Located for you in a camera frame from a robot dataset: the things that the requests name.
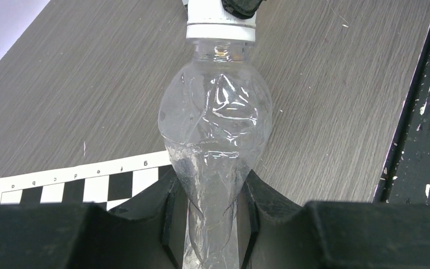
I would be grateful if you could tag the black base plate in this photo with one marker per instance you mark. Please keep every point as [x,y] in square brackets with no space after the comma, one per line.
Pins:
[405,178]

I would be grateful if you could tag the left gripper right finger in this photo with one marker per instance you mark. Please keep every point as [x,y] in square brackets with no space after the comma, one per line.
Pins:
[275,232]

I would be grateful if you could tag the black white chessboard mat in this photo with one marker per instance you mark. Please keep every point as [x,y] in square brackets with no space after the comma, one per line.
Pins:
[107,183]

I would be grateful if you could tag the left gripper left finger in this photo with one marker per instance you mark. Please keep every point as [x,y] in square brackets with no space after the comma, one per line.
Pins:
[143,232]

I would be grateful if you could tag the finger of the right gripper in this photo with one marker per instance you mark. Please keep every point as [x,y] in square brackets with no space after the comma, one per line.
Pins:
[242,9]

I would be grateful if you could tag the clear bottle blue cap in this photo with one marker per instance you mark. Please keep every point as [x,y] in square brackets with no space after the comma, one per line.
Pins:
[215,119]

